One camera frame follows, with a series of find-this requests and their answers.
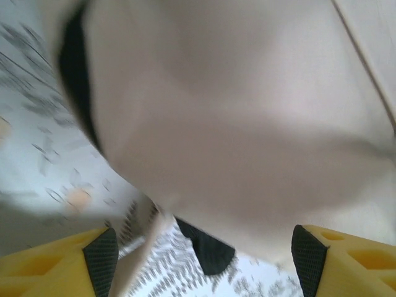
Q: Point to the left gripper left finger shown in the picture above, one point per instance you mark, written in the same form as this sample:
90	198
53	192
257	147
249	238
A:
46	272

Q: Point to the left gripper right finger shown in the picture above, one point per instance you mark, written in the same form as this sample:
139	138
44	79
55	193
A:
355	269

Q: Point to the cream canvas backpack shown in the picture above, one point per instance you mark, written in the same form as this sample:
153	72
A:
216	108

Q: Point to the floral table cover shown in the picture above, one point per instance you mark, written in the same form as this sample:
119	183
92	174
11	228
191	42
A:
31	139

